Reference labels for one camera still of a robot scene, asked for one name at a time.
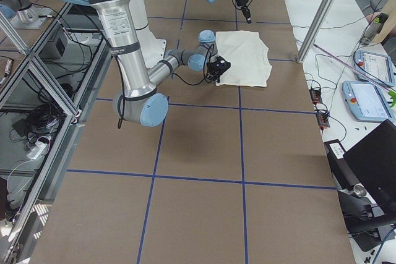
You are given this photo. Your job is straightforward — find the black laptop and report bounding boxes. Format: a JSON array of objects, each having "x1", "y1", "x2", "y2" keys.
[{"x1": 344, "y1": 119, "x2": 395, "y2": 213}]

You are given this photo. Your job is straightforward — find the aluminium frame rail structure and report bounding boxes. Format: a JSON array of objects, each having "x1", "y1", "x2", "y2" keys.
[{"x1": 1, "y1": 4, "x2": 110, "y2": 263}]

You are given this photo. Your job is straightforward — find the cream long-sleeve shirt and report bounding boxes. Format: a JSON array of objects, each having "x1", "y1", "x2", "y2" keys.
[{"x1": 216, "y1": 30, "x2": 272, "y2": 87}]

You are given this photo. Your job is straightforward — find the orange black adapter box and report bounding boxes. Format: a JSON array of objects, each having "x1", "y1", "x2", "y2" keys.
[
  {"x1": 316, "y1": 110, "x2": 330, "y2": 129},
  {"x1": 309, "y1": 88, "x2": 322, "y2": 104}
]

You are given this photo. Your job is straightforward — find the blue teach pendant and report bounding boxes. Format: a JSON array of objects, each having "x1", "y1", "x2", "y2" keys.
[
  {"x1": 353, "y1": 50, "x2": 395, "y2": 87},
  {"x1": 342, "y1": 81, "x2": 395, "y2": 122}
]

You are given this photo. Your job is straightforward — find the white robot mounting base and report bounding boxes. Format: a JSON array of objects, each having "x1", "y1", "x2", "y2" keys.
[{"x1": 136, "y1": 27, "x2": 166, "y2": 69}]

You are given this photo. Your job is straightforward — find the silver metal cup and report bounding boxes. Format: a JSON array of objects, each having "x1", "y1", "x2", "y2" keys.
[{"x1": 351, "y1": 184, "x2": 368, "y2": 198}]

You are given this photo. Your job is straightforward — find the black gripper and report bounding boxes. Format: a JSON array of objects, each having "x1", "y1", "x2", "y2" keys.
[
  {"x1": 235, "y1": 0, "x2": 252, "y2": 23},
  {"x1": 205, "y1": 56, "x2": 231, "y2": 83}
]

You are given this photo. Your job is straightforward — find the far blue teach pendant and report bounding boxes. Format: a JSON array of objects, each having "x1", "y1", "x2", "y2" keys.
[{"x1": 353, "y1": 50, "x2": 395, "y2": 87}]

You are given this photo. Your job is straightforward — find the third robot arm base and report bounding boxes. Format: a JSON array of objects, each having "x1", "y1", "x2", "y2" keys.
[{"x1": 1, "y1": 0, "x2": 53, "y2": 30}]

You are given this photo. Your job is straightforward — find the aluminium frame post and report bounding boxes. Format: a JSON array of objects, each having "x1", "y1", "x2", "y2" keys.
[{"x1": 296, "y1": 0, "x2": 335, "y2": 64}]

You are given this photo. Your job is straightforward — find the black monitor stand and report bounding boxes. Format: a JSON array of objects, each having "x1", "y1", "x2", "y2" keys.
[{"x1": 324, "y1": 140, "x2": 395, "y2": 252}]

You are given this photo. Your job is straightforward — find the near blue teach pendant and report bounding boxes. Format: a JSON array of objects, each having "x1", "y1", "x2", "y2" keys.
[{"x1": 342, "y1": 81, "x2": 395, "y2": 122}]

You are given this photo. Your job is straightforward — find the white power strip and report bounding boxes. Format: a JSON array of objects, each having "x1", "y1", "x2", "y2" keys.
[{"x1": 27, "y1": 140, "x2": 49, "y2": 160}]

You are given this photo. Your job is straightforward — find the reacher grabber stick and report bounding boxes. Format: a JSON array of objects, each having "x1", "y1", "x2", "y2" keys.
[{"x1": 312, "y1": 43, "x2": 395, "y2": 108}]

